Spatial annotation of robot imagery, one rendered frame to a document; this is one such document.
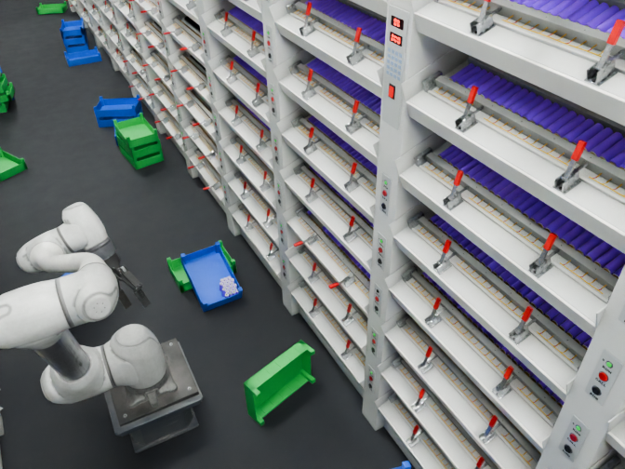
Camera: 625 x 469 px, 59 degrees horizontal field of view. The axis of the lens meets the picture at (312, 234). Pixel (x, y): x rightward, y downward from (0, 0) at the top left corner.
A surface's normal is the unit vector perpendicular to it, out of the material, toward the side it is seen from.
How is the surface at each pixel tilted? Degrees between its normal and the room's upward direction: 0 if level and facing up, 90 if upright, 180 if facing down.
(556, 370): 21
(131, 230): 0
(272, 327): 0
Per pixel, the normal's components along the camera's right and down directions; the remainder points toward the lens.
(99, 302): 0.55, 0.26
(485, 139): -0.33, -0.62
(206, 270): 0.15, -0.55
